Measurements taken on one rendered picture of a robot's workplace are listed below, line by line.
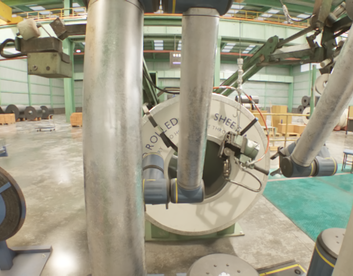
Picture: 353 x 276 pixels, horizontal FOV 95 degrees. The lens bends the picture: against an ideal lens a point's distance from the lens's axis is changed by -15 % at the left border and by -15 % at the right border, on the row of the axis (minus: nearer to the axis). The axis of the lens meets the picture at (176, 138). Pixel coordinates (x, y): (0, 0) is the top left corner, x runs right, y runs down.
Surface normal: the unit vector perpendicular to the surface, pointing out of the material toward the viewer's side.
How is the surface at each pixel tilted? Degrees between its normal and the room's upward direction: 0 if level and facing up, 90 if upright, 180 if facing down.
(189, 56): 105
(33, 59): 89
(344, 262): 90
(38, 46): 90
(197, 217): 90
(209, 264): 0
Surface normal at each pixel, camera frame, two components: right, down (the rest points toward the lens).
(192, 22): -0.53, 0.43
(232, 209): 0.07, 0.17
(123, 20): 0.54, 0.00
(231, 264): 0.00, -0.99
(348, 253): -0.99, 0.03
